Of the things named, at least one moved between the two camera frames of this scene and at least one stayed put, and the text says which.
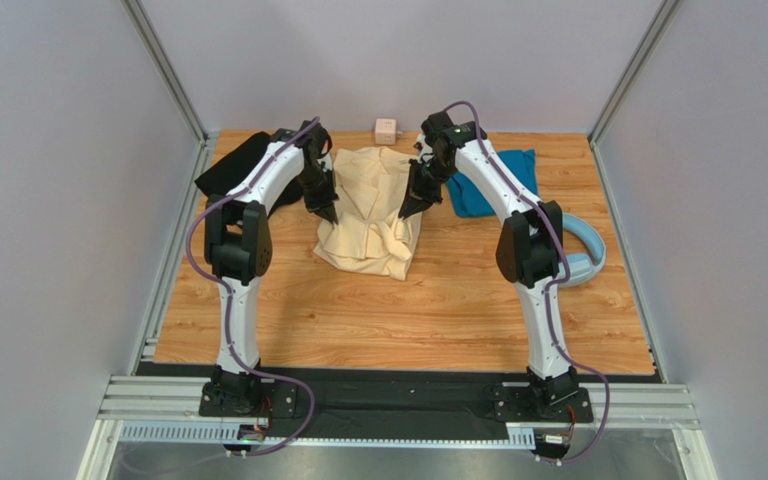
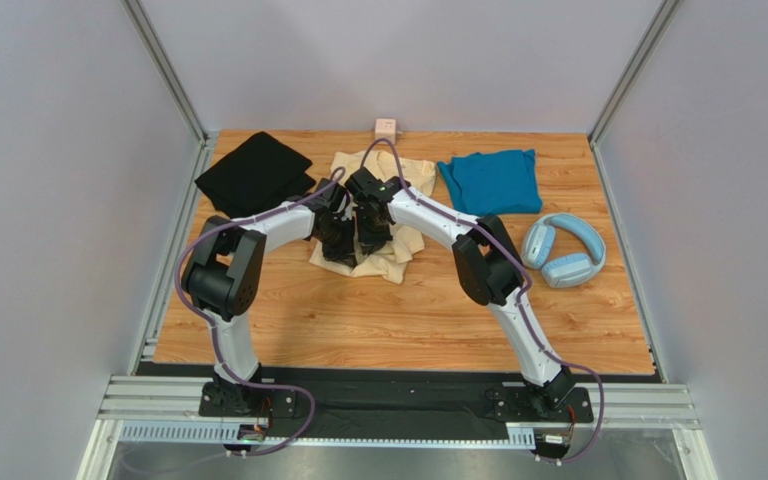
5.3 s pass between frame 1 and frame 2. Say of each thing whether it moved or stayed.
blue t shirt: stayed
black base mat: stayed
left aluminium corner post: stayed
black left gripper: moved
